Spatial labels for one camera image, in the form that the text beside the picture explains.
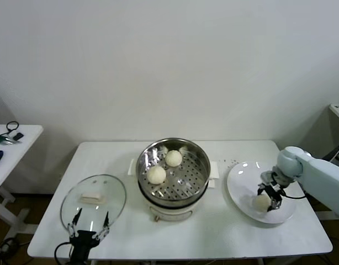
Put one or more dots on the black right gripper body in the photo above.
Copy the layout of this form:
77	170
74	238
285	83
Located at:
275	189

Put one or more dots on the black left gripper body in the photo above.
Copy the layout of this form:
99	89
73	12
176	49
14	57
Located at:
82	240

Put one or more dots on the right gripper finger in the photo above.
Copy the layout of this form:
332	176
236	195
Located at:
261	190
275	203

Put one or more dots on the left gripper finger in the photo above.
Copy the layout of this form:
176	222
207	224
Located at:
105	227
71	229

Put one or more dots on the white steamed baozi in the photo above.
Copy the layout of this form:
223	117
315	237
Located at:
261	204
173	158
156	175

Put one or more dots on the glass pot lid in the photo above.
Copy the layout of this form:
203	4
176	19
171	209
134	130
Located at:
111	193

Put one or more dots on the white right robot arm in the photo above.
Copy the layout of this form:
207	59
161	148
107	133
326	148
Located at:
324	176

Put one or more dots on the perforated steel steamer basket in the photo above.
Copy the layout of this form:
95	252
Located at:
197	156

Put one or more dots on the white round plate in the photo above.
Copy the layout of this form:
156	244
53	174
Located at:
241	182

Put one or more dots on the white electric cooker pot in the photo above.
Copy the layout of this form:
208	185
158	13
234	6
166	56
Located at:
172	212

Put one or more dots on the white side table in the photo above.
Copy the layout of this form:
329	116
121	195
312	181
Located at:
20	154

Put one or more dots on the silver hand tools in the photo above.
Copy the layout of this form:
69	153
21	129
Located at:
12	140

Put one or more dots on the small black device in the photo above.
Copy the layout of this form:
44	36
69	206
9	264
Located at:
18	135

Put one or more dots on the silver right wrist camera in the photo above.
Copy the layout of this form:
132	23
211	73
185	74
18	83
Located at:
266	176

